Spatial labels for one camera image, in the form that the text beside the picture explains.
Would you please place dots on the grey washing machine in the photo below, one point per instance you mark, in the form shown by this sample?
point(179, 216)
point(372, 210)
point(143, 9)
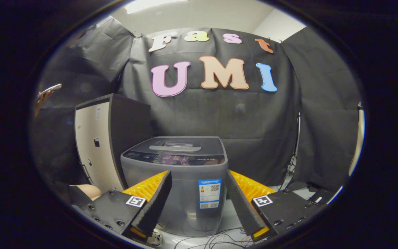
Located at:
point(185, 186)

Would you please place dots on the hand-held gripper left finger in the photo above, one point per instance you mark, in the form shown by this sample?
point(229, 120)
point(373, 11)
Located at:
point(155, 207)

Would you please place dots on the dark cabinet with cream door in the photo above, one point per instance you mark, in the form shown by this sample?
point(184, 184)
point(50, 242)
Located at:
point(95, 152)

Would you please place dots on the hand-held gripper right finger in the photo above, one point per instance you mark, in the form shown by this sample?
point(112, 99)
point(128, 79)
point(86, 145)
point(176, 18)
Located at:
point(244, 207)

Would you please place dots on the white pole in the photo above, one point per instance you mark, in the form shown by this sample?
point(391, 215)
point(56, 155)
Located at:
point(359, 138)

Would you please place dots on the dark washing machine lid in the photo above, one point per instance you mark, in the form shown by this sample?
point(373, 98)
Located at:
point(178, 145)

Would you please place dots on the black box with white label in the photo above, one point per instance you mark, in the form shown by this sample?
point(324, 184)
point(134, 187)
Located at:
point(323, 197)

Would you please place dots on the black backdrop cloth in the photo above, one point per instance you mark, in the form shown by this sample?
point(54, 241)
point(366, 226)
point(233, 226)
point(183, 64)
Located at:
point(247, 117)

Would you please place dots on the silver phone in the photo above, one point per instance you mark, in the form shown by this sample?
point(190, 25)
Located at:
point(52, 89)

